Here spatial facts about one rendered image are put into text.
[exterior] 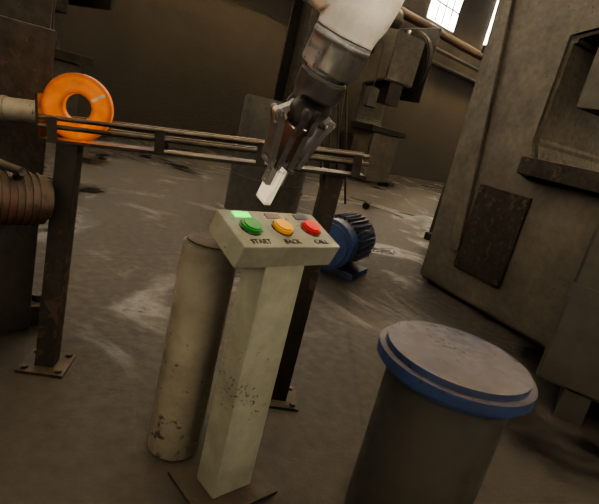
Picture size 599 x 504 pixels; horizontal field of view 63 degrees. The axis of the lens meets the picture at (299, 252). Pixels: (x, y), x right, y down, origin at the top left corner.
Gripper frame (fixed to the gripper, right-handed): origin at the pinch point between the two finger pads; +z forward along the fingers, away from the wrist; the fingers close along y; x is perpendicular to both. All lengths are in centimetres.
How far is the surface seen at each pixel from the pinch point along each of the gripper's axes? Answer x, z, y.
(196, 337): 0.0, 39.3, -0.4
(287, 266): 5.9, 14.1, -7.8
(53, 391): -22, 82, 15
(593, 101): -32, -37, -176
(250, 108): -221, 73, -161
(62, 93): -60, 18, 16
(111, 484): 12, 69, 14
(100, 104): -55, 17, 9
